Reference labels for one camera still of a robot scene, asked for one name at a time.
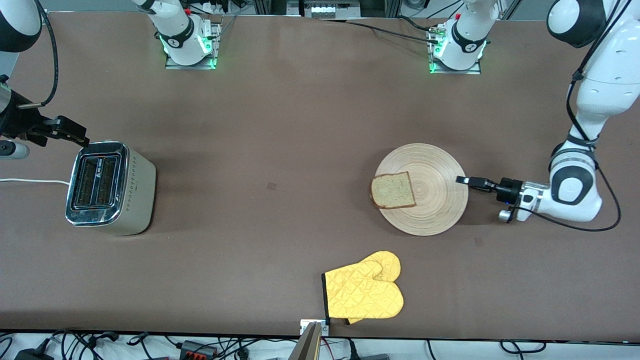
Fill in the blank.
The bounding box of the round wooden plate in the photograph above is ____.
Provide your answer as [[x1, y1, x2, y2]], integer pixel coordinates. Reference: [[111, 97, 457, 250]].
[[374, 143, 470, 237]]

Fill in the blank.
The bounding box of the brown bread slice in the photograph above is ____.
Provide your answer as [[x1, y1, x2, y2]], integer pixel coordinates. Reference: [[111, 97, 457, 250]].
[[370, 171, 417, 210]]

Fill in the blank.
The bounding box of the silver two-slot toaster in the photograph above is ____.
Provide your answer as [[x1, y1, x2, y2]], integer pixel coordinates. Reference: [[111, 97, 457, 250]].
[[65, 141, 157, 236]]

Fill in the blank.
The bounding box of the yellow quilted oven mitt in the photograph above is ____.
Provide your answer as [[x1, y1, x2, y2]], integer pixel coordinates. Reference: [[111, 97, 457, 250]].
[[321, 260, 405, 321], [345, 250, 402, 326]]

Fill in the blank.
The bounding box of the white power strip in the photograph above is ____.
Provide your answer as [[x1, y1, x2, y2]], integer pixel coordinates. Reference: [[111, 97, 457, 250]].
[[200, 1, 236, 15]]

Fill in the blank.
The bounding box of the black floor plug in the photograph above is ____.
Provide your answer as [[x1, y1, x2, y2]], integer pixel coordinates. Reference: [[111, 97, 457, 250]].
[[345, 340, 391, 360]]

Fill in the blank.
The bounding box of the red black connector block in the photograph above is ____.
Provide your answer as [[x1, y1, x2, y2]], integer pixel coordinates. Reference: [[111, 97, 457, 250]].
[[179, 340, 219, 360]]

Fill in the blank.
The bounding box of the white toaster power cord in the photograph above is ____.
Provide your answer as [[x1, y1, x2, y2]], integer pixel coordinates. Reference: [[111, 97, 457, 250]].
[[0, 177, 71, 186]]

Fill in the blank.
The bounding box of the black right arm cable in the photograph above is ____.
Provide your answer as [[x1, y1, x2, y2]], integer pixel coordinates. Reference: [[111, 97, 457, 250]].
[[35, 0, 58, 108]]

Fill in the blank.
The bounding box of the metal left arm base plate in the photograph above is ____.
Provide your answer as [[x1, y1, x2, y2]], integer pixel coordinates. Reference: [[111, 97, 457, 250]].
[[428, 25, 482, 75]]

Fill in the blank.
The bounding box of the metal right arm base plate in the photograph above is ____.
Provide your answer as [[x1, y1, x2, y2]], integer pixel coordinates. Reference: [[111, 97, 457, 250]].
[[165, 22, 221, 70]]

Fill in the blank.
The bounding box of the black looped floor cable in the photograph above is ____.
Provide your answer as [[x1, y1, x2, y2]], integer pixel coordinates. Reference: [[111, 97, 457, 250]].
[[500, 340, 547, 355]]

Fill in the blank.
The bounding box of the black cable on table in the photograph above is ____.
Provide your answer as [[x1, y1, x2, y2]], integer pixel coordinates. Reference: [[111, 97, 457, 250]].
[[320, 19, 443, 43]]

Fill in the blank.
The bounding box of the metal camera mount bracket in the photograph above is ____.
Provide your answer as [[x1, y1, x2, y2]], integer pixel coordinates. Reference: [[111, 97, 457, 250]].
[[300, 319, 331, 337]]

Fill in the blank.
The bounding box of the aluminium frame rack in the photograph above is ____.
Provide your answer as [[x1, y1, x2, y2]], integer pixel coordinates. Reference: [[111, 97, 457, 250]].
[[254, 0, 401, 19]]

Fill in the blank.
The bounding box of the camera support post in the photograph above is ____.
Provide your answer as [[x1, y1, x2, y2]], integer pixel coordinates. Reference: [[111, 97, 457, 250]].
[[287, 322, 323, 360]]

